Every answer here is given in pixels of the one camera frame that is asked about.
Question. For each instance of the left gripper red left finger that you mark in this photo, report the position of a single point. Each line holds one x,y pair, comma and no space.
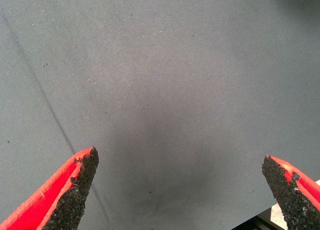
50,197

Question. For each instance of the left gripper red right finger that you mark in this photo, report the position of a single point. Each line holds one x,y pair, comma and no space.
297,200

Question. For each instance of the dark grey table cloth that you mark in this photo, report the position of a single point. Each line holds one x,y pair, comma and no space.
160,65

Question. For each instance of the black frame with white marks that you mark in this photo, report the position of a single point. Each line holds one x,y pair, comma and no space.
250,227

